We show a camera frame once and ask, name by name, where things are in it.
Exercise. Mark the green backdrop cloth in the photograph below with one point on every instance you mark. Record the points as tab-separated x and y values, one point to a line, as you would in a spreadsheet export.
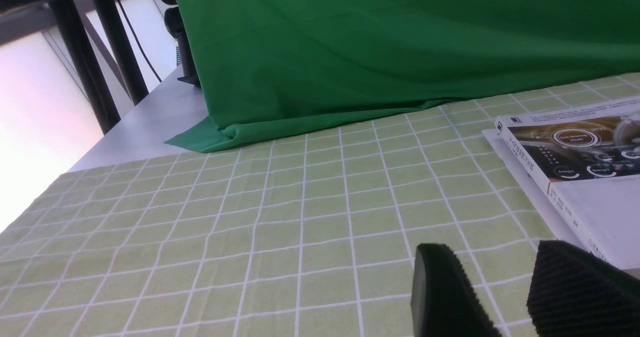
271	69

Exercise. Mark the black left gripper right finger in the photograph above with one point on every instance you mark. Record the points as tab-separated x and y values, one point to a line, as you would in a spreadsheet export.
576	294

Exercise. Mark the black clamp mount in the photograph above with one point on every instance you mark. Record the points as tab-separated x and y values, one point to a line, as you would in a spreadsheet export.
176	27

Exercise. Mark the white self-driving textbook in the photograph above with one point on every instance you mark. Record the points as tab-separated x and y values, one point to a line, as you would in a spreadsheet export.
586	161

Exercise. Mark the white lower book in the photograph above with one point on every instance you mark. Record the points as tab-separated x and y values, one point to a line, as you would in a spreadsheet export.
552	220

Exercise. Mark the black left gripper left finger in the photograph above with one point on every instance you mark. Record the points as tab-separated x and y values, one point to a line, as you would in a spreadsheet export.
443	301

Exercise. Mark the green checked tablecloth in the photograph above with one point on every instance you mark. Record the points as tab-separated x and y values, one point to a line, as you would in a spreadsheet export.
309	236

